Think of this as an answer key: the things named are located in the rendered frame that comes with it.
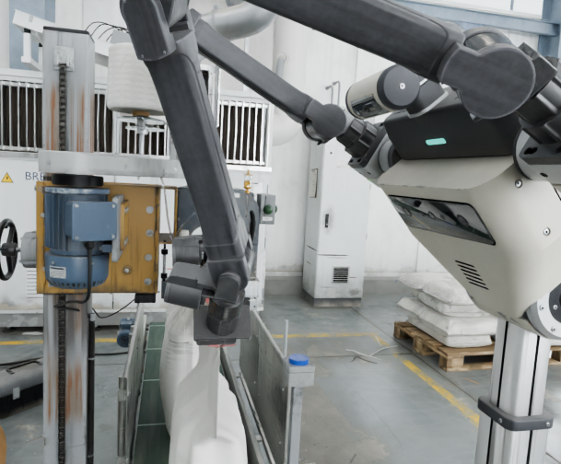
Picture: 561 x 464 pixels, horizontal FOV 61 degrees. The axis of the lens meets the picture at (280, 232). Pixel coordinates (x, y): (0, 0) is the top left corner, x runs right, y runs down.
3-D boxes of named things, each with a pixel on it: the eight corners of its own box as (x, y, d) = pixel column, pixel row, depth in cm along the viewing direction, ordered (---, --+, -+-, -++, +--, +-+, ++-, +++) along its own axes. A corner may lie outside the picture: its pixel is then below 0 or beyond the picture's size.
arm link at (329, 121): (180, -10, 97) (178, 7, 106) (145, 47, 96) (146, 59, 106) (353, 115, 108) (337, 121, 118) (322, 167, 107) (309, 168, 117)
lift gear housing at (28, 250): (39, 271, 136) (39, 233, 135) (17, 271, 135) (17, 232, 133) (48, 264, 146) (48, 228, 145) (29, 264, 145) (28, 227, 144)
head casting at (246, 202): (257, 280, 146) (262, 183, 143) (175, 280, 141) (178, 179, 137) (242, 262, 175) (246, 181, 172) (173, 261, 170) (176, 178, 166)
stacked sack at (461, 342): (494, 348, 375) (496, 333, 373) (444, 350, 365) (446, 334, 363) (447, 322, 439) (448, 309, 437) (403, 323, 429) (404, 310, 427)
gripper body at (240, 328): (192, 310, 88) (194, 289, 82) (248, 309, 90) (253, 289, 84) (192, 343, 84) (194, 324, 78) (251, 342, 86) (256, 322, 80)
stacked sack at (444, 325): (520, 337, 372) (522, 319, 370) (446, 340, 354) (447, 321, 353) (483, 321, 412) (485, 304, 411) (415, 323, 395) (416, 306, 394)
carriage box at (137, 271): (157, 294, 139) (159, 186, 136) (30, 295, 132) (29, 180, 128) (158, 276, 163) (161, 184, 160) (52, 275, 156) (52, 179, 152)
